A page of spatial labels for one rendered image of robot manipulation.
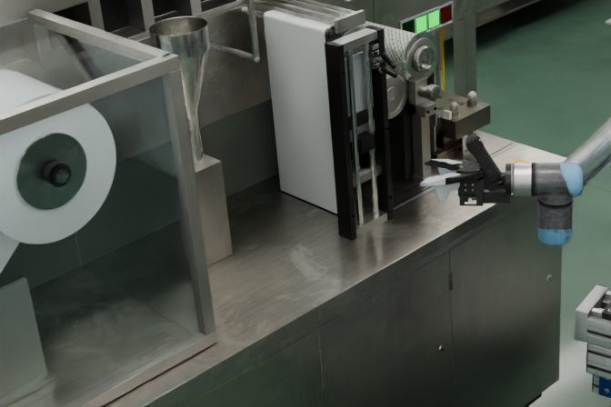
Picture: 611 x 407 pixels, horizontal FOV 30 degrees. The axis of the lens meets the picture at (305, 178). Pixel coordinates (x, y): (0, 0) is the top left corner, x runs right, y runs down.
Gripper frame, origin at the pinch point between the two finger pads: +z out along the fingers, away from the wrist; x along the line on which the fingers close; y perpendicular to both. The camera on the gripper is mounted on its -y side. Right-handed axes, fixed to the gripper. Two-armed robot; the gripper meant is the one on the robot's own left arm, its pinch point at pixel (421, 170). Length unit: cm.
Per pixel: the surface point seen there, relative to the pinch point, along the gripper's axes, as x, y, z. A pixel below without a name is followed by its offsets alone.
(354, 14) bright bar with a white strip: 42, -28, 20
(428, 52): 67, -13, 3
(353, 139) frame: 31.5, 2.0, 19.8
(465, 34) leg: 162, 2, -4
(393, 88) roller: 60, -4, 12
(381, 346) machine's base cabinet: 23, 56, 14
